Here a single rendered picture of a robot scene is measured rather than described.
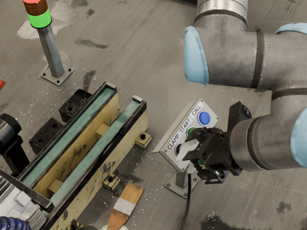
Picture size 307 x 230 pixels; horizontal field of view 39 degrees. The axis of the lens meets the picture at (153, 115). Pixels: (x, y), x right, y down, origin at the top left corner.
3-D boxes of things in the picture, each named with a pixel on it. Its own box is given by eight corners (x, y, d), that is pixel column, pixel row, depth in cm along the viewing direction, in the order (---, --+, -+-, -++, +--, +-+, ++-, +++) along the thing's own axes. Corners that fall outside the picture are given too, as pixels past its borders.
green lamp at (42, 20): (42, 31, 123) (38, 19, 119) (26, 23, 125) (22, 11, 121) (55, 18, 126) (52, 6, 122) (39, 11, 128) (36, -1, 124)
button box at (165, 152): (170, 175, 98) (184, 173, 94) (149, 153, 96) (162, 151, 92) (207, 122, 106) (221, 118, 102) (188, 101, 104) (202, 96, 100)
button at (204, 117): (201, 128, 100) (206, 127, 99) (193, 119, 99) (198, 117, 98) (208, 119, 102) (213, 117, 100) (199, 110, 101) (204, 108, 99)
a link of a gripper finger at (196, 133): (179, 136, 89) (206, 130, 81) (183, 131, 89) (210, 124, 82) (194, 152, 90) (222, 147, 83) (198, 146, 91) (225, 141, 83)
